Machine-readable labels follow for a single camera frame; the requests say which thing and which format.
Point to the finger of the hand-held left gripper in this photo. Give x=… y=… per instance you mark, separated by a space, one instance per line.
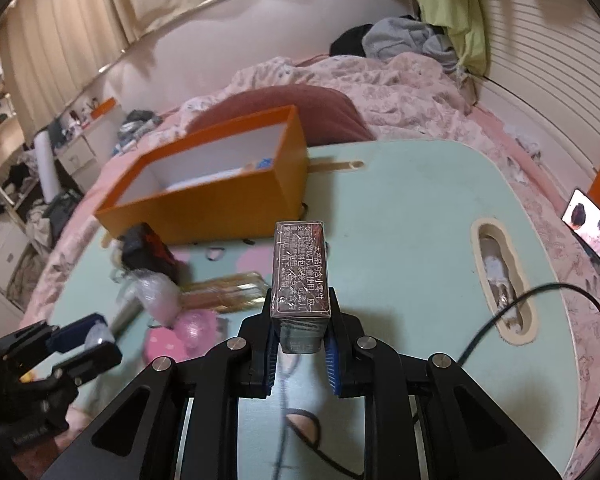
x=75 y=332
x=90 y=365

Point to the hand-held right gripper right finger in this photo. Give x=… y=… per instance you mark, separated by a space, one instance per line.
x=331 y=365

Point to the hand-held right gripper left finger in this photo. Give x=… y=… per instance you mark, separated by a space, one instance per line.
x=269 y=367

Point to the brown plastic-wrapped box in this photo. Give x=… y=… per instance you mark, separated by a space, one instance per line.
x=300 y=270

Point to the orange cardboard box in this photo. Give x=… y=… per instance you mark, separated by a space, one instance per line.
x=205 y=205

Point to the yellow plush cushion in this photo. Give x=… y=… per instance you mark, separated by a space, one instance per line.
x=26 y=376

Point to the pink translucent bag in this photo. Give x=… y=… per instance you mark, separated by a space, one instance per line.
x=197 y=330

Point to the gold hair clip packet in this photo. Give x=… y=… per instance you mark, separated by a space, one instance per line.
x=220 y=295

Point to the clear crinkled plastic bag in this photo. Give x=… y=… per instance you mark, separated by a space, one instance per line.
x=155 y=295

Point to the black wallet with red print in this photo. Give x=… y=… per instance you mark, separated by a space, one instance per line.
x=145 y=250

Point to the white paper roll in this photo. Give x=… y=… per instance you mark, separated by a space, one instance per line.
x=47 y=165

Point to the white drawer cabinet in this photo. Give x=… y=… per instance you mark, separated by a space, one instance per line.
x=87 y=150

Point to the dark striped cloth pile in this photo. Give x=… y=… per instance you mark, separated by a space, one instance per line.
x=137 y=130

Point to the small orange box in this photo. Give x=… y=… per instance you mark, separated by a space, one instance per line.
x=103 y=107

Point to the pink bed sheet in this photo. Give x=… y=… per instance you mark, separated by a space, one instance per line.
x=485 y=125

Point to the phone with lit screen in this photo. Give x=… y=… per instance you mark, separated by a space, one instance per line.
x=590 y=225

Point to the pink floral blanket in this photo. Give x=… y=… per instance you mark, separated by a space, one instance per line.
x=405 y=80

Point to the beige curtain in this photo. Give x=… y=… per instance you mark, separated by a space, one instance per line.
x=65 y=35

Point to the black clothes pile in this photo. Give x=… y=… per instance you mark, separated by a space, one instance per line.
x=347 y=40

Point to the grey clothes pile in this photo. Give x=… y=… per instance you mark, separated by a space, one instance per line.
x=405 y=35

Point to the lime green cloth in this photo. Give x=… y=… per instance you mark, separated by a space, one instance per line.
x=450 y=15

